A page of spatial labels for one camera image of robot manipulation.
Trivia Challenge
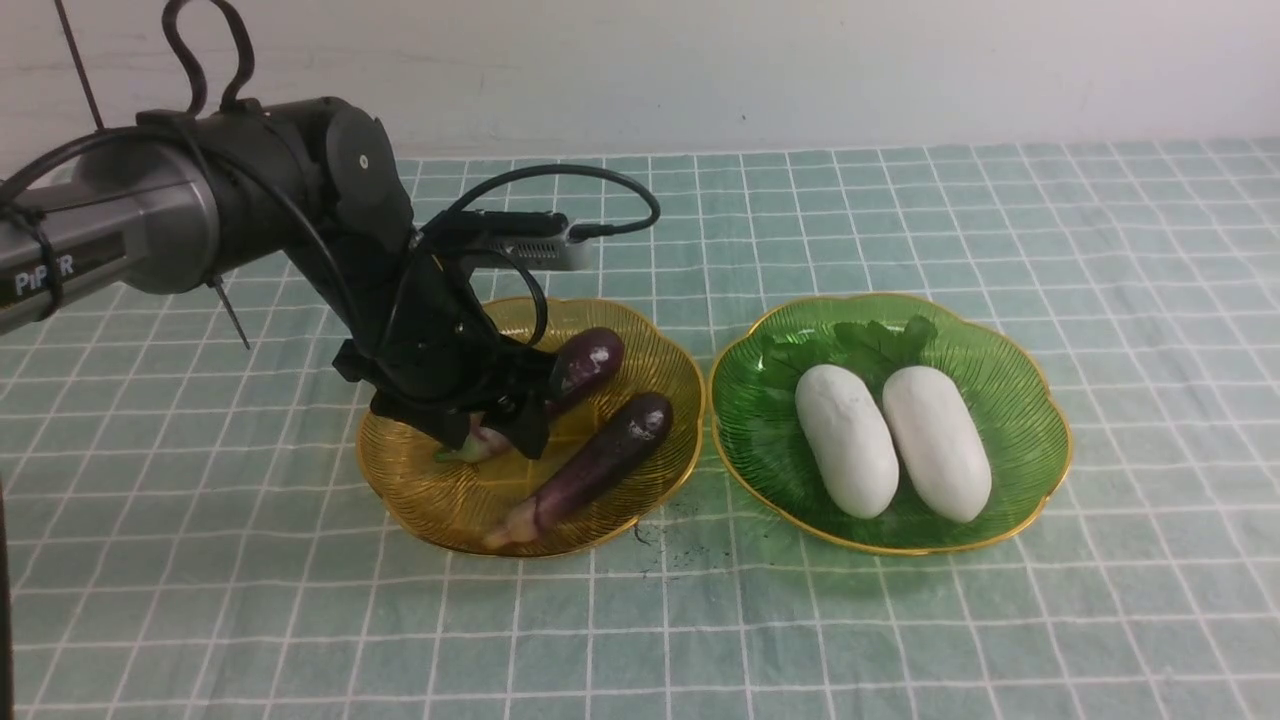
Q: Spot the green checkered tablecloth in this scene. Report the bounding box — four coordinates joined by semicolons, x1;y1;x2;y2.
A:
3;138;1279;719

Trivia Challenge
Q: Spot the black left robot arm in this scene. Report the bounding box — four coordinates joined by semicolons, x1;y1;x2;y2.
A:
3;97;556;459

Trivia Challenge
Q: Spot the purple eggplant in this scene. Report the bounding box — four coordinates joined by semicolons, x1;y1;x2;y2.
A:
434;325;625;464
483;392;675;550

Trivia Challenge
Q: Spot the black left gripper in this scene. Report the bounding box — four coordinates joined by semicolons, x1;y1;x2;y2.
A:
333;252;556;460

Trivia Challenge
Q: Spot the green glass plate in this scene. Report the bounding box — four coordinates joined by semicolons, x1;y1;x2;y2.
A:
709;293;1074;556

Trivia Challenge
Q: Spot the white radish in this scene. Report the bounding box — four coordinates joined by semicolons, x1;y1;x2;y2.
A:
760;340;900;519
836;316;993;523

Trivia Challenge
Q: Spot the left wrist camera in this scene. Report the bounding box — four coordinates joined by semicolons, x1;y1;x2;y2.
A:
420;210;593;272

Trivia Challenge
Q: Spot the amber glass plate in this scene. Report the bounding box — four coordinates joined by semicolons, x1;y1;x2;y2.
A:
355;299;707;559

